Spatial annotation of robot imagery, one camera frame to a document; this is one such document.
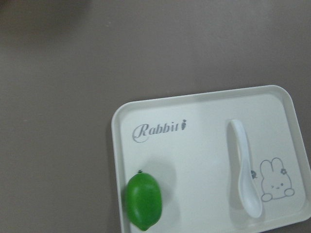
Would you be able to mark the white ceramic spoon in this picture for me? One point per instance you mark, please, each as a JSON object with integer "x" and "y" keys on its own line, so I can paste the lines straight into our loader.
{"x": 248, "y": 193}

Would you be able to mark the green lime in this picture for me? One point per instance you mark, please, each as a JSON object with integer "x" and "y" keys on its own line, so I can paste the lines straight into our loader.
{"x": 143, "y": 200}

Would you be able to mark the cream rabbit tray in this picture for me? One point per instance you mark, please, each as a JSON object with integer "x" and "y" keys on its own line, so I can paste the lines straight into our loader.
{"x": 188, "y": 146}

